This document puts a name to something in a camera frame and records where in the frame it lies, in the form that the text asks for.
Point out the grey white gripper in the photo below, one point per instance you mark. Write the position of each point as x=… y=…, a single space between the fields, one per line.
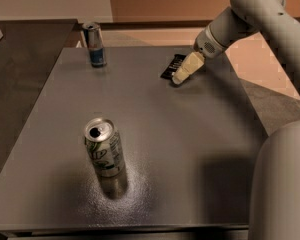
x=205 y=46

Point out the black rxbar chocolate wrapper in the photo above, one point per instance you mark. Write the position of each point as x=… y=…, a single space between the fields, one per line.
x=173 y=66

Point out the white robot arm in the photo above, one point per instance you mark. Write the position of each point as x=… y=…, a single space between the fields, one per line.
x=275 y=195

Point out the blue silver energy drink can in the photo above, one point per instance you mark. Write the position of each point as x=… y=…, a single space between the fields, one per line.
x=94 y=41

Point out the silver green 7up can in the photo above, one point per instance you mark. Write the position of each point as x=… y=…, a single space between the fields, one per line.
x=103 y=144

